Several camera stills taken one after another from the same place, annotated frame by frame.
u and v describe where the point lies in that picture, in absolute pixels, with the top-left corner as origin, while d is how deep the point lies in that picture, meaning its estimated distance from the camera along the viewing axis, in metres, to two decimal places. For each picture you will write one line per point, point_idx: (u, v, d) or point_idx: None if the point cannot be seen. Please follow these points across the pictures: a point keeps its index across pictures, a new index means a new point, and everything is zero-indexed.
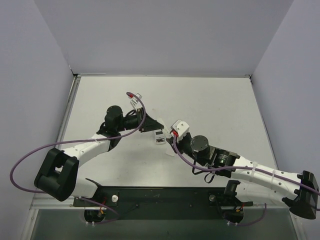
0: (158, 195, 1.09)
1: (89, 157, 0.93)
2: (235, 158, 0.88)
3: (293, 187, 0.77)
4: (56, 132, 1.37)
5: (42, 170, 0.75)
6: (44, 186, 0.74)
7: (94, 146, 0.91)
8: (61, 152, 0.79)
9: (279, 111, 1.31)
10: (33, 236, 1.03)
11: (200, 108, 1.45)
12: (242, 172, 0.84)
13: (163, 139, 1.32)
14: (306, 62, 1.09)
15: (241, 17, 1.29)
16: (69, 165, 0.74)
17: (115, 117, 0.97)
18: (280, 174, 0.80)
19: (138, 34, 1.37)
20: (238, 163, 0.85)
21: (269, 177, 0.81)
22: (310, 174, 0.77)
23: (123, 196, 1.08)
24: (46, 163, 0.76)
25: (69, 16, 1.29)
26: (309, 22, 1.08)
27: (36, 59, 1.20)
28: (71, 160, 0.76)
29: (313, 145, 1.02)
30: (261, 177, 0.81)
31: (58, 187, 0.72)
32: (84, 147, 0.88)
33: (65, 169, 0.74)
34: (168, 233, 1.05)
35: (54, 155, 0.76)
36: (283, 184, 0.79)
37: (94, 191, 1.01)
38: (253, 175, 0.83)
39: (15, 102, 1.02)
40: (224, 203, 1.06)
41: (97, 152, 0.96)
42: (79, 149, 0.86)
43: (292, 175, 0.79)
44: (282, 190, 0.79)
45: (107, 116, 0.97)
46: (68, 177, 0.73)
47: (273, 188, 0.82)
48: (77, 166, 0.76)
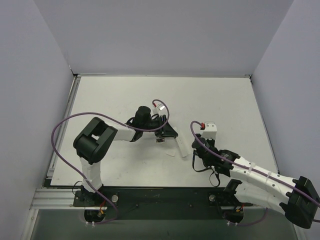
0: (158, 195, 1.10)
1: (119, 138, 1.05)
2: (235, 157, 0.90)
3: (285, 190, 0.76)
4: (56, 132, 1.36)
5: (84, 130, 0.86)
6: (82, 144, 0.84)
7: (125, 129, 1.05)
8: (103, 121, 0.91)
9: (279, 111, 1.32)
10: (33, 236, 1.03)
11: (200, 107, 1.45)
12: (240, 171, 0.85)
13: (162, 139, 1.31)
14: (306, 61, 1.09)
15: (241, 17, 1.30)
16: (109, 132, 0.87)
17: (145, 114, 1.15)
18: (276, 176, 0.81)
19: (138, 34, 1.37)
20: (236, 162, 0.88)
21: (264, 177, 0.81)
22: (306, 180, 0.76)
23: (123, 195, 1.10)
24: (90, 126, 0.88)
25: (69, 16, 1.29)
26: (309, 22, 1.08)
27: (36, 58, 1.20)
28: (111, 128, 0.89)
29: (313, 144, 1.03)
30: (256, 177, 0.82)
31: (95, 147, 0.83)
32: (119, 126, 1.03)
33: (106, 134, 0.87)
34: (168, 233, 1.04)
35: (99, 122, 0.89)
36: (276, 185, 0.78)
37: (100, 185, 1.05)
38: (249, 175, 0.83)
39: (15, 101, 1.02)
40: (224, 203, 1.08)
41: (126, 136, 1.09)
42: (115, 125, 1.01)
43: (288, 179, 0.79)
44: (276, 192, 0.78)
45: (139, 112, 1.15)
46: (106, 141, 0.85)
47: (269, 190, 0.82)
48: (113, 136, 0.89)
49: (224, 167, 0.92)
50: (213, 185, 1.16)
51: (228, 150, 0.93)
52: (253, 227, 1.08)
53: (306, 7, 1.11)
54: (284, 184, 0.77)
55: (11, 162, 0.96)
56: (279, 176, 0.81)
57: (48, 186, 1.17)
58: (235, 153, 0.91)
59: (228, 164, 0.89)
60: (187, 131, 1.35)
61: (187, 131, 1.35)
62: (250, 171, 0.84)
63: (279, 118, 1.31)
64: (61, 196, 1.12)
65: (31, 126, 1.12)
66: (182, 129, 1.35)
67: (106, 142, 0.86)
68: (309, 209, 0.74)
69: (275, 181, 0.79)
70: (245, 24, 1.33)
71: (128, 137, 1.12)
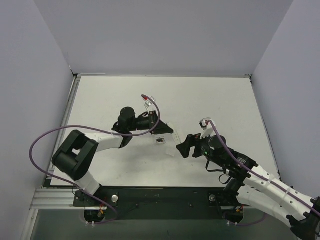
0: (158, 195, 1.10)
1: (105, 147, 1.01)
2: (253, 165, 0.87)
3: (303, 209, 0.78)
4: (56, 132, 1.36)
5: (63, 147, 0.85)
6: (61, 162, 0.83)
7: (109, 137, 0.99)
8: (82, 135, 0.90)
9: (279, 111, 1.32)
10: (33, 236, 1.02)
11: (200, 108, 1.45)
12: (257, 181, 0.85)
13: (162, 138, 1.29)
14: (306, 62, 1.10)
15: (241, 17, 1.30)
16: (88, 146, 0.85)
17: (127, 118, 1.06)
18: (294, 193, 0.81)
19: (138, 34, 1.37)
20: (254, 171, 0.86)
21: (283, 193, 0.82)
22: None
23: (123, 196, 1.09)
24: (68, 142, 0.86)
25: (69, 16, 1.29)
26: (308, 22, 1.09)
27: (36, 58, 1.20)
28: (91, 142, 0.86)
29: (313, 144, 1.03)
30: (274, 191, 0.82)
31: (75, 165, 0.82)
32: (102, 135, 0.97)
33: (86, 149, 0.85)
34: (168, 233, 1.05)
35: (77, 136, 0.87)
36: (294, 203, 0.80)
37: (96, 187, 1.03)
38: (267, 186, 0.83)
39: (15, 101, 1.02)
40: (224, 203, 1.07)
41: (113, 143, 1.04)
42: (97, 136, 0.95)
43: (306, 198, 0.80)
44: (292, 209, 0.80)
45: (121, 117, 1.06)
46: (86, 156, 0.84)
47: (283, 204, 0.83)
48: (95, 149, 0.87)
49: (238, 173, 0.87)
50: (223, 182, 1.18)
51: (246, 156, 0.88)
52: (253, 226, 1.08)
53: (306, 8, 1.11)
54: (302, 203, 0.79)
55: (11, 162, 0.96)
56: (297, 193, 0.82)
57: (48, 186, 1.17)
58: (253, 160, 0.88)
59: (244, 171, 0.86)
60: (187, 131, 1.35)
61: (187, 131, 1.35)
62: (269, 183, 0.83)
63: (279, 118, 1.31)
64: (61, 196, 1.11)
65: (31, 126, 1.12)
66: (182, 129, 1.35)
67: (87, 157, 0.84)
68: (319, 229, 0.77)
69: (293, 198, 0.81)
70: (245, 24, 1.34)
71: (117, 143, 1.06)
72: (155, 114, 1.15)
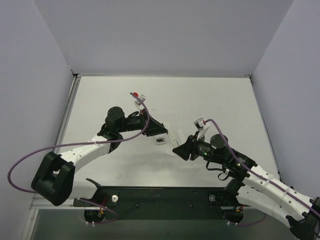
0: (158, 195, 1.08)
1: (90, 158, 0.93)
2: (252, 164, 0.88)
3: (301, 209, 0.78)
4: (56, 132, 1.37)
5: (38, 174, 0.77)
6: (40, 189, 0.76)
7: (92, 149, 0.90)
8: (59, 157, 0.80)
9: (279, 111, 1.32)
10: (33, 236, 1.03)
11: (200, 108, 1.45)
12: (256, 180, 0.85)
13: (163, 139, 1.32)
14: (306, 61, 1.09)
15: (241, 17, 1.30)
16: (64, 172, 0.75)
17: (116, 119, 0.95)
18: (293, 193, 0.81)
19: (138, 34, 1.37)
20: (254, 171, 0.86)
21: (282, 192, 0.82)
22: None
23: (123, 196, 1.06)
24: (43, 167, 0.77)
25: (69, 16, 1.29)
26: (309, 22, 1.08)
27: (36, 58, 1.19)
28: (67, 166, 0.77)
29: (313, 144, 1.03)
30: (272, 191, 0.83)
31: (54, 193, 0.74)
32: (82, 150, 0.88)
33: (60, 175, 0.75)
34: (168, 233, 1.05)
35: (51, 161, 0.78)
36: (293, 203, 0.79)
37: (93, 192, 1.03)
38: (265, 186, 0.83)
39: (15, 100, 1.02)
40: (224, 203, 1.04)
41: (99, 152, 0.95)
42: (77, 154, 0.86)
43: (305, 198, 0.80)
44: (291, 209, 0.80)
45: (108, 118, 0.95)
46: (64, 183, 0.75)
47: (282, 204, 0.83)
48: (73, 172, 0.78)
49: (238, 173, 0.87)
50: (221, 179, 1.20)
51: (246, 156, 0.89)
52: (253, 226, 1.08)
53: (306, 8, 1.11)
54: (300, 203, 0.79)
55: (11, 162, 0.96)
56: (296, 193, 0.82)
57: None
58: (252, 160, 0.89)
59: (243, 170, 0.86)
60: (187, 131, 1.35)
61: (187, 131, 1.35)
62: (267, 183, 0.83)
63: (279, 118, 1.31)
64: None
65: (31, 126, 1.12)
66: (181, 129, 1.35)
67: (63, 183, 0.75)
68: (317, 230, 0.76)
69: (291, 198, 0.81)
70: (245, 24, 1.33)
71: (105, 151, 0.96)
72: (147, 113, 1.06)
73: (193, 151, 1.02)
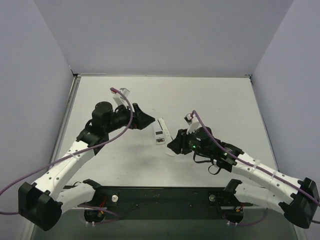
0: (158, 195, 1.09)
1: (74, 173, 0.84)
2: (238, 152, 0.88)
3: (290, 190, 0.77)
4: (56, 132, 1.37)
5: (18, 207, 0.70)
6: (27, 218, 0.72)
7: (70, 164, 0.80)
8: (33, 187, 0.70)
9: (279, 111, 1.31)
10: (33, 236, 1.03)
11: (200, 108, 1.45)
12: (242, 167, 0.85)
13: (163, 139, 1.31)
14: (306, 61, 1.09)
15: (241, 17, 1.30)
16: (41, 205, 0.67)
17: (104, 113, 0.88)
18: (281, 176, 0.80)
19: (138, 34, 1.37)
20: (240, 158, 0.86)
21: (269, 177, 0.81)
22: (311, 181, 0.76)
23: (123, 196, 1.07)
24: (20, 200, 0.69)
25: (69, 16, 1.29)
26: (309, 22, 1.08)
27: (36, 58, 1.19)
28: (43, 198, 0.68)
29: (313, 144, 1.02)
30: (260, 176, 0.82)
31: (41, 222, 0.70)
32: (59, 170, 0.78)
33: (39, 208, 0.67)
34: (168, 232, 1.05)
35: (26, 194, 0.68)
36: (281, 186, 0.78)
37: (91, 195, 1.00)
38: (253, 172, 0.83)
39: (15, 100, 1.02)
40: (224, 203, 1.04)
41: (83, 162, 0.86)
42: (53, 177, 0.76)
43: (292, 179, 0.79)
44: (280, 192, 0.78)
45: (96, 112, 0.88)
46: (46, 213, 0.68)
47: (271, 189, 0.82)
48: (52, 199, 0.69)
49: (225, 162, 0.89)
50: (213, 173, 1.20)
51: (231, 144, 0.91)
52: (253, 226, 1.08)
53: (306, 7, 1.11)
54: (288, 185, 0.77)
55: (11, 162, 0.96)
56: (284, 176, 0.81)
57: None
58: (239, 148, 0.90)
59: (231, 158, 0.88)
60: None
61: None
62: (254, 169, 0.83)
63: (279, 118, 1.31)
64: None
65: (31, 126, 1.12)
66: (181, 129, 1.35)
67: (47, 213, 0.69)
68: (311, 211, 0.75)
69: (280, 182, 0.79)
70: (245, 24, 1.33)
71: (88, 159, 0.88)
72: (135, 106, 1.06)
73: (183, 146, 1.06)
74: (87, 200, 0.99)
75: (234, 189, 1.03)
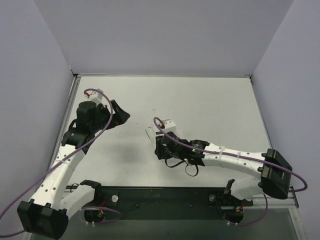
0: (158, 195, 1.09)
1: (69, 179, 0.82)
2: (205, 145, 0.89)
3: (256, 165, 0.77)
4: (55, 132, 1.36)
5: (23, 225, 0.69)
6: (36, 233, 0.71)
7: (63, 170, 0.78)
8: (33, 204, 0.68)
9: (279, 112, 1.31)
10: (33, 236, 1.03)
11: (200, 107, 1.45)
12: (211, 157, 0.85)
13: None
14: (306, 61, 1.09)
15: (241, 17, 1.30)
16: (46, 219, 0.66)
17: (89, 109, 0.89)
18: (246, 154, 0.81)
19: (138, 34, 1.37)
20: (207, 149, 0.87)
21: (235, 158, 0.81)
22: (273, 151, 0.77)
23: (123, 196, 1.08)
24: (23, 219, 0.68)
25: (68, 16, 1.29)
26: (309, 22, 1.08)
27: (36, 58, 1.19)
28: (46, 212, 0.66)
29: (313, 144, 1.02)
30: (228, 160, 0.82)
31: (51, 234, 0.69)
32: (53, 179, 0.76)
33: (45, 222, 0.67)
34: (168, 232, 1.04)
35: (27, 212, 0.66)
36: (248, 163, 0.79)
37: (92, 193, 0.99)
38: (220, 158, 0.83)
39: (15, 100, 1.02)
40: (224, 203, 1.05)
41: (75, 166, 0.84)
42: (49, 189, 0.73)
43: (257, 154, 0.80)
44: (248, 170, 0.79)
45: (80, 109, 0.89)
46: (53, 226, 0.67)
47: (242, 170, 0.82)
48: (56, 212, 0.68)
49: (197, 158, 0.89)
50: (191, 175, 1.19)
51: (197, 140, 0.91)
52: (253, 226, 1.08)
53: (306, 7, 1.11)
54: (254, 161, 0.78)
55: (11, 162, 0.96)
56: (249, 153, 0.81)
57: None
58: (204, 140, 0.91)
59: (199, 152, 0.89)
60: (187, 131, 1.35)
61: (187, 131, 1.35)
62: (221, 155, 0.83)
63: (279, 118, 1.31)
64: None
65: (31, 126, 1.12)
66: (181, 129, 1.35)
67: (55, 225, 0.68)
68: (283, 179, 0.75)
69: (246, 160, 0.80)
70: (245, 24, 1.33)
71: (79, 160, 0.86)
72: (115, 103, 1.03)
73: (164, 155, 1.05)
74: (90, 200, 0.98)
75: (229, 189, 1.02)
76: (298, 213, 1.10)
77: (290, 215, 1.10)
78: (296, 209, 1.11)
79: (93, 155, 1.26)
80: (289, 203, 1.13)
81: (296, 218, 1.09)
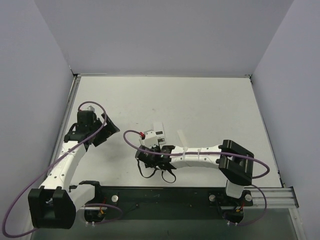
0: (158, 195, 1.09)
1: (74, 169, 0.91)
2: (172, 148, 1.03)
3: (214, 158, 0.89)
4: (55, 132, 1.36)
5: (34, 215, 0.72)
6: (46, 224, 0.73)
7: (70, 160, 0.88)
8: (43, 190, 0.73)
9: (279, 111, 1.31)
10: (33, 236, 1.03)
11: (200, 108, 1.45)
12: (177, 159, 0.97)
13: (162, 139, 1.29)
14: (306, 61, 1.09)
15: (242, 17, 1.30)
16: (57, 201, 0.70)
17: (88, 113, 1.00)
18: (205, 150, 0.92)
19: (138, 34, 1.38)
20: (174, 151, 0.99)
21: (196, 155, 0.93)
22: (228, 142, 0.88)
23: (123, 196, 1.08)
24: (34, 207, 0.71)
25: (68, 16, 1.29)
26: (308, 22, 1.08)
27: (36, 59, 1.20)
28: (57, 193, 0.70)
29: (313, 144, 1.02)
30: (190, 158, 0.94)
31: (62, 219, 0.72)
32: (60, 168, 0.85)
33: (56, 205, 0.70)
34: (168, 233, 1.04)
35: (38, 197, 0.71)
36: (208, 158, 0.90)
37: (93, 192, 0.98)
38: (185, 158, 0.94)
39: (15, 101, 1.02)
40: (224, 203, 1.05)
41: (79, 157, 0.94)
42: (58, 175, 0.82)
43: (215, 147, 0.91)
44: (209, 163, 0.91)
45: (80, 112, 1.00)
46: (64, 209, 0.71)
47: (205, 165, 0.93)
48: (66, 195, 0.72)
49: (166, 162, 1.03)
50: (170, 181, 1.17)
51: (165, 145, 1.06)
52: (253, 227, 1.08)
53: (306, 8, 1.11)
54: (212, 154, 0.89)
55: (11, 163, 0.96)
56: (208, 148, 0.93)
57: None
58: (171, 145, 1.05)
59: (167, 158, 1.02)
60: (187, 131, 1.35)
61: (187, 131, 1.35)
62: (184, 155, 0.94)
63: (279, 118, 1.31)
64: None
65: (31, 126, 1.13)
66: (181, 129, 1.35)
67: (66, 208, 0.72)
68: (242, 166, 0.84)
69: (206, 155, 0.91)
70: (245, 23, 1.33)
71: (81, 153, 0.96)
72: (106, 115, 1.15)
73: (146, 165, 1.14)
74: (92, 197, 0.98)
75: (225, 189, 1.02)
76: (298, 214, 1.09)
77: (290, 215, 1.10)
78: (296, 209, 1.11)
79: (93, 155, 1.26)
80: (289, 203, 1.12)
81: (296, 218, 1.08)
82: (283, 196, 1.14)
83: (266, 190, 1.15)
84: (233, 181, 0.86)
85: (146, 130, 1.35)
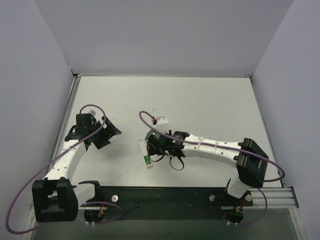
0: (158, 195, 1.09)
1: (75, 166, 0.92)
2: (186, 135, 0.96)
3: (232, 154, 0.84)
4: (56, 132, 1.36)
5: (37, 207, 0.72)
6: (48, 218, 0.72)
7: (72, 155, 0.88)
8: (46, 182, 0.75)
9: (279, 112, 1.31)
10: (33, 236, 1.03)
11: (200, 107, 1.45)
12: (190, 147, 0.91)
13: None
14: (306, 62, 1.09)
15: (241, 17, 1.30)
16: (60, 190, 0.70)
17: (86, 114, 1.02)
18: (224, 144, 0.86)
19: (138, 34, 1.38)
20: (187, 139, 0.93)
21: (213, 148, 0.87)
22: (249, 141, 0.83)
23: (123, 195, 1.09)
24: (37, 199, 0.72)
25: (68, 16, 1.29)
26: (309, 22, 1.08)
27: (36, 58, 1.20)
28: (61, 183, 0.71)
29: (313, 145, 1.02)
30: (205, 150, 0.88)
31: (64, 211, 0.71)
32: (63, 163, 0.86)
33: (61, 194, 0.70)
34: (168, 233, 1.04)
35: (42, 188, 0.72)
36: (225, 153, 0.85)
37: (93, 191, 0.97)
38: (199, 149, 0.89)
39: (14, 101, 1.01)
40: (224, 203, 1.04)
41: (80, 155, 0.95)
42: (61, 168, 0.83)
43: (234, 143, 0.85)
44: (225, 158, 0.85)
45: (80, 114, 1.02)
46: (66, 199, 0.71)
47: (219, 159, 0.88)
48: (70, 185, 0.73)
49: (178, 149, 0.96)
50: (177, 169, 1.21)
51: (179, 131, 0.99)
52: (253, 227, 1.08)
53: (306, 8, 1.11)
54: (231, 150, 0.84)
55: (10, 163, 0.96)
56: (226, 143, 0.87)
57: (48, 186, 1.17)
58: (185, 132, 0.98)
59: (180, 144, 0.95)
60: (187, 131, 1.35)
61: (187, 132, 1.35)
62: (199, 146, 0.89)
63: (279, 118, 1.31)
64: None
65: (31, 126, 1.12)
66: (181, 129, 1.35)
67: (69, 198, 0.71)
68: (258, 168, 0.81)
69: (223, 149, 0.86)
70: (245, 24, 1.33)
71: (82, 151, 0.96)
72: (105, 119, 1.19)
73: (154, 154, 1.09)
74: (92, 196, 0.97)
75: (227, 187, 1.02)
76: (298, 213, 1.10)
77: (290, 215, 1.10)
78: (296, 209, 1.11)
79: (94, 155, 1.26)
80: (289, 203, 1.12)
81: (296, 218, 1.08)
82: (283, 196, 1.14)
83: (266, 190, 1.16)
84: (244, 182, 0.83)
85: (146, 130, 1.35)
